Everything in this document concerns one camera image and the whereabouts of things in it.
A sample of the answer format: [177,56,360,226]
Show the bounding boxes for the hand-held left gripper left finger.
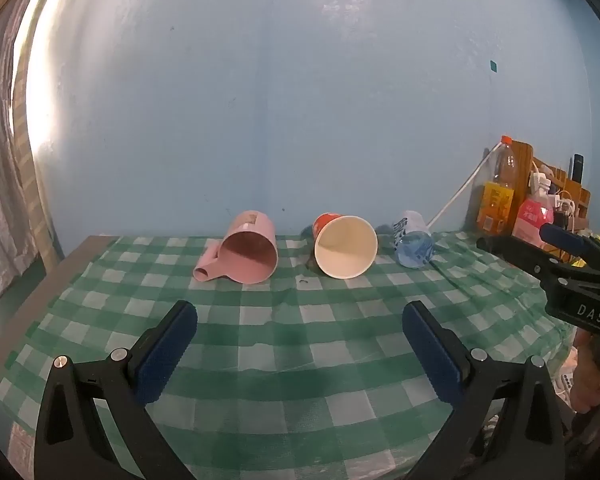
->
[34,301,199,480]

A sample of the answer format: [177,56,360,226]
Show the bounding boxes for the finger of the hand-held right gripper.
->
[539,223,600,267]
[476,235,566,281]

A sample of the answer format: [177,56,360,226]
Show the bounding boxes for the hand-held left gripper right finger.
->
[402,300,567,480]

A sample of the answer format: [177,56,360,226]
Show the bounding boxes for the clear plastic cup blue print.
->
[392,210,435,269]

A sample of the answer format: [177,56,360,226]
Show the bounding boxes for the red and white paper cup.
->
[312,212,379,280]

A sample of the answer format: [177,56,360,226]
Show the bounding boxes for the person's right hand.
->
[570,331,600,414]

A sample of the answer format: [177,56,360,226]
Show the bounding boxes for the pink plastic bottle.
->
[511,186,555,249]

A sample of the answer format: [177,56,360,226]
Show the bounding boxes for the orange drink bottle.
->
[475,135,520,236]

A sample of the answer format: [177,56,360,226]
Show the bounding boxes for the wooden rack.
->
[467,140,592,241]

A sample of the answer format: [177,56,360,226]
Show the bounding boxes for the green checkered tablecloth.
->
[0,232,581,480]

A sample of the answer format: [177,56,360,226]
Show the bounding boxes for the grey curtain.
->
[0,0,61,321]

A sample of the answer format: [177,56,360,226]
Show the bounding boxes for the white cable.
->
[426,146,503,230]

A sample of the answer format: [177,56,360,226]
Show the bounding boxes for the pink cup with handle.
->
[193,210,280,285]

